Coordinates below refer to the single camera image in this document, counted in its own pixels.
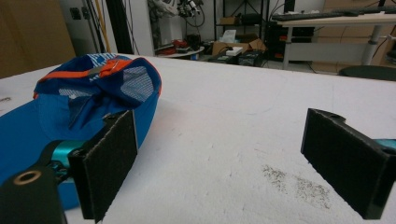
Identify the open cardboard box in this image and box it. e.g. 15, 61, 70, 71
211, 37, 268, 58

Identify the small round white table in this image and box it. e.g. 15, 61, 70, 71
162, 46, 205, 60

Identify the black vertical post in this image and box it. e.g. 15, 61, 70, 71
105, 0, 134, 55

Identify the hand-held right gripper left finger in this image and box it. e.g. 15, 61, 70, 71
67, 109, 139, 224

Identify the light wooden desk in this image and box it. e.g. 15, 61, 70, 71
276, 13, 396, 71

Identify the black metal shelf rack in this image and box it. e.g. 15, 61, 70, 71
212, 0, 273, 41

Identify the yellow pole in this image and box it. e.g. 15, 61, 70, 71
93, 0, 112, 53

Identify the black round chair seat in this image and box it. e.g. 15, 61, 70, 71
338, 64, 396, 82

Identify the red tool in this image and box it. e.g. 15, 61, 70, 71
171, 38, 189, 49

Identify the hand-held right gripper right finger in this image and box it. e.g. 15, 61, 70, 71
300, 107, 396, 220

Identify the white flat box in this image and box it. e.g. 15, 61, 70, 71
225, 46, 245, 57

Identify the blue cap with orange trim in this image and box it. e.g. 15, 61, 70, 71
0, 52, 163, 211

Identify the brown wooden panel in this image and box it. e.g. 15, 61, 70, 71
0, 0, 78, 79

